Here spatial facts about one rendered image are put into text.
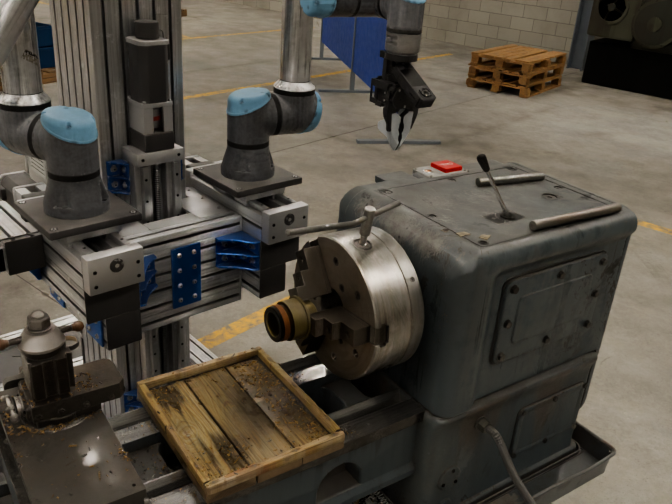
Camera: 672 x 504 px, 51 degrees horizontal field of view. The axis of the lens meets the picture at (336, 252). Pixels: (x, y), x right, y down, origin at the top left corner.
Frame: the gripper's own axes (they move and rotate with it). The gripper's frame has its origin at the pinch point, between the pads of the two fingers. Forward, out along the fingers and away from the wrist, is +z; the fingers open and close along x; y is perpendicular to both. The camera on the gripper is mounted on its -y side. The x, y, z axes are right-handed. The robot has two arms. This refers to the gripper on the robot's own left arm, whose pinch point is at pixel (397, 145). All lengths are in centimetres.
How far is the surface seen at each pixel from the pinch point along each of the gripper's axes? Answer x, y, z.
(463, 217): -6.5, -16.9, 12.2
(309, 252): 26.3, -5.6, 18.5
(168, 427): 60, -10, 47
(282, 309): 36.5, -12.0, 26.1
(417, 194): -6.7, -1.5, 12.3
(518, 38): -844, 675, 115
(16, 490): 89, -14, 45
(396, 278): 16.8, -22.8, 18.9
